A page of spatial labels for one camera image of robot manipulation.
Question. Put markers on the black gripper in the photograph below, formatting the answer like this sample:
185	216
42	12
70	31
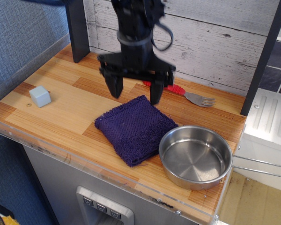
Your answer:
136	60

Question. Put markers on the purple cloth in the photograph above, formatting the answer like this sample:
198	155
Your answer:
135	129

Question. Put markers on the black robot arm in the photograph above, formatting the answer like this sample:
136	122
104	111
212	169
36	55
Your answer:
137	18

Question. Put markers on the silver metal pan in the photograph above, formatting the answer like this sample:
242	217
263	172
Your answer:
195	157

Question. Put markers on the grey cube block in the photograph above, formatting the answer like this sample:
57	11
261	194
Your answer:
40	96

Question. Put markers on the clear acrylic table guard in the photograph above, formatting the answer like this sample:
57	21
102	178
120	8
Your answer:
71	166

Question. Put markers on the silver button panel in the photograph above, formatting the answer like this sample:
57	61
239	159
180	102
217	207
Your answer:
99	210

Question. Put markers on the white toy sink counter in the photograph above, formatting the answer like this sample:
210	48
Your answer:
259	150

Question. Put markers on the yellow black object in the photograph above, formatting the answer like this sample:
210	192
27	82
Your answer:
7	220

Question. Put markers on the red handled fork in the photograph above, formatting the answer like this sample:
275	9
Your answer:
192	97

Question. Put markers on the left dark post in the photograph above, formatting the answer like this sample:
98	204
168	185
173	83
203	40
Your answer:
77	29

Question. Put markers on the dark post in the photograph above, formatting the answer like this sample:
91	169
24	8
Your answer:
262	63
77	29

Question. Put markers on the right dark post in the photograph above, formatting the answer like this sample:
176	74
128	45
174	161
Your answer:
262	63

